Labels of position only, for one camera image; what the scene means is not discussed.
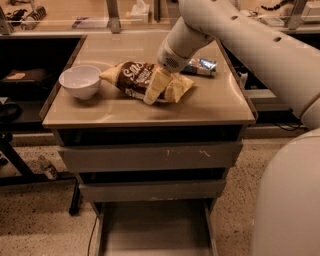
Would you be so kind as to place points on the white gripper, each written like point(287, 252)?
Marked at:
point(169, 59)

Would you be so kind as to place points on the brown chip bag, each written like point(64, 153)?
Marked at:
point(133, 79)

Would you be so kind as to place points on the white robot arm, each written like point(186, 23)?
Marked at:
point(287, 215)

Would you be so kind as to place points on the top grey drawer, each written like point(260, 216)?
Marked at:
point(147, 157)

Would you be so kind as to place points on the grey drawer cabinet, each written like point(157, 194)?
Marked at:
point(214, 110)

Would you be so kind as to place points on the open bottom drawer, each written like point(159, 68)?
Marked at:
point(155, 228)

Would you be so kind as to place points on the blue snack packet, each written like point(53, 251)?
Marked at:
point(200, 66)

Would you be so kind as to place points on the white tissue box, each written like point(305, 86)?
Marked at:
point(140, 12)

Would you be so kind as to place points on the white bowl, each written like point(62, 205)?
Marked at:
point(81, 82)

